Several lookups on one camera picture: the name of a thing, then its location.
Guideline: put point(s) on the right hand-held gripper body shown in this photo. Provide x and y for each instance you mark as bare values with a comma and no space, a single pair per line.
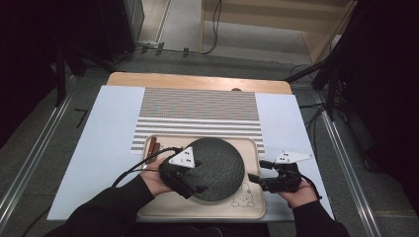
283,181

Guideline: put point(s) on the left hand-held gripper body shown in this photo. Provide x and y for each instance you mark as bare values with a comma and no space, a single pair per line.
179,164

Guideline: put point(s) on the beige tray with rabbit drawing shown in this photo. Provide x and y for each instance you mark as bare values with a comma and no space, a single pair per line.
171,205

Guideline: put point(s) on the dark grey round plate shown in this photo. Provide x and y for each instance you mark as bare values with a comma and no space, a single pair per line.
220,171

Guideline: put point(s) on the person's right hand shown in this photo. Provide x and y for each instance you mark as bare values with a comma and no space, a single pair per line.
298,197

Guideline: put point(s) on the person's left hand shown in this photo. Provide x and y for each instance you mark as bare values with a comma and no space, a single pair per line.
154,179

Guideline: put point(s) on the person's lap dark clothing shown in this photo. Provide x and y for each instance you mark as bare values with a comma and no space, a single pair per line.
204,230

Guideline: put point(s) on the striped placemat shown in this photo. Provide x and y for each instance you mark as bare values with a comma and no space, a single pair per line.
197,108

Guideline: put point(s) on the white sheet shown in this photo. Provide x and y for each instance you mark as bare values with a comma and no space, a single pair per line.
112,112

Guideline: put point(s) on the black metal stand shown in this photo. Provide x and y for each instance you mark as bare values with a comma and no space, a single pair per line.
60,79
331,82

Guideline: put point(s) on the power strip with plugs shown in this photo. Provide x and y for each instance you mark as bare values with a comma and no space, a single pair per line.
150,44

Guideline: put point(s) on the dark curtain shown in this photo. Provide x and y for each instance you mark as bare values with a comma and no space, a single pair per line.
23,59
388,82

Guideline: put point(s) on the black cabinet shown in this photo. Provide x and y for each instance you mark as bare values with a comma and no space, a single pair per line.
122,26

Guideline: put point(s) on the light wooden shelf unit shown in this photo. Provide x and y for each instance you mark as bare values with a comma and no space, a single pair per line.
280,15

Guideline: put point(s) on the metal floor rail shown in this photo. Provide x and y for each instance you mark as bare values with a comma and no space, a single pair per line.
349,164
36,151

